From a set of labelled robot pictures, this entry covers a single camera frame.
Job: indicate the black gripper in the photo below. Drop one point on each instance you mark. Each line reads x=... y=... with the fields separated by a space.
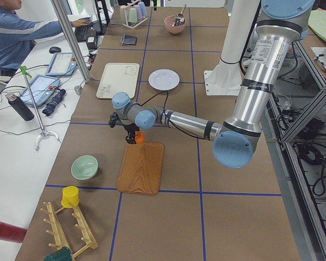
x=130 y=130

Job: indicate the orange fruit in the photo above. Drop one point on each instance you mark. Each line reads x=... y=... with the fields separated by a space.
x=139 y=137

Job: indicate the white plate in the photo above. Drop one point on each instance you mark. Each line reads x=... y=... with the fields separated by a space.
x=163 y=79

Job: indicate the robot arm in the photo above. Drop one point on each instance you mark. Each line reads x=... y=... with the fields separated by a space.
x=257 y=40

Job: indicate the cream bear tray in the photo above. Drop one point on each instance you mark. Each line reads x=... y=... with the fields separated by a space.
x=118 y=77

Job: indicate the wooden cutting board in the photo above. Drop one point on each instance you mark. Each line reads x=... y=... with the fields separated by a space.
x=141 y=168

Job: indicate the green bowl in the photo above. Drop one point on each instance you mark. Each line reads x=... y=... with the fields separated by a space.
x=84 y=168

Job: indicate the yellow cup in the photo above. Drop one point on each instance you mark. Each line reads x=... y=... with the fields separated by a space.
x=70 y=197

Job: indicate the folded dark blue umbrella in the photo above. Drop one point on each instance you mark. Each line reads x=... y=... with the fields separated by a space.
x=51 y=106

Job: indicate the grey folded cloth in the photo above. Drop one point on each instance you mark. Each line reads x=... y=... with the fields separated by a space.
x=128 y=40

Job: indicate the far blue teach pendant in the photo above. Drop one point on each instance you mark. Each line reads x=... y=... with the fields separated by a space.
x=61 y=64

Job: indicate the blue teach pendant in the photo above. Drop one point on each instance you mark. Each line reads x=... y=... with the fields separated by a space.
x=42 y=88
x=61 y=64

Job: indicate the near blue teach pendant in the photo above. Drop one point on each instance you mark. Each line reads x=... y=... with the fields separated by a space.
x=42 y=88

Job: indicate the black water bottle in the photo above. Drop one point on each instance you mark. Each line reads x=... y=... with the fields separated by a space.
x=19 y=106

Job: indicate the wooden cup rack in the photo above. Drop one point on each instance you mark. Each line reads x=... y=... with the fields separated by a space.
x=68 y=228

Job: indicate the black keyboard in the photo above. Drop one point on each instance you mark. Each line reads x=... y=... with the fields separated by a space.
x=81 y=33

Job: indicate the black computer mouse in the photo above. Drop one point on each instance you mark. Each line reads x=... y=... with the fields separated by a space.
x=54 y=49

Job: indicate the green pastel cup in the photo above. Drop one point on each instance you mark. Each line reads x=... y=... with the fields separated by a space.
x=132 y=15

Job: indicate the purple pastel cup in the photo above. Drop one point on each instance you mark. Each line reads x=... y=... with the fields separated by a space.
x=141 y=10

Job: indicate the pink bowl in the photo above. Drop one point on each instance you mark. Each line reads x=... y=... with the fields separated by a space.
x=172 y=27

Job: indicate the green grabber stick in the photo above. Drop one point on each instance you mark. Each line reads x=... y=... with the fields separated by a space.
x=44 y=132

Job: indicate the metal scoop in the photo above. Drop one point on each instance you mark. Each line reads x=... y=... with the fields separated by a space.
x=179 y=18

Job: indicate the dark green cup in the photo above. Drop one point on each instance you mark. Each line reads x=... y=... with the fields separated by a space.
x=63 y=254

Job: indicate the person in blue hoodie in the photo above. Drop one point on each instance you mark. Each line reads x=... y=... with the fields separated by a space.
x=17 y=36

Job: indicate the red bottle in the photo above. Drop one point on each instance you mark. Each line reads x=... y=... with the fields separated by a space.
x=11 y=233

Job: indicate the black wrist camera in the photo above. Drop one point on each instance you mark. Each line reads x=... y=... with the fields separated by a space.
x=113 y=119

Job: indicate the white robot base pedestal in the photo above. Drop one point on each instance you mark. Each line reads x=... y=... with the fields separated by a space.
x=225 y=78

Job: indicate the white wire cup rack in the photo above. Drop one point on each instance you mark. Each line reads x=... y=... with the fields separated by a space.
x=131 y=24

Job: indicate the aluminium frame post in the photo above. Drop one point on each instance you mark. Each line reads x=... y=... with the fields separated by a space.
x=70 y=37

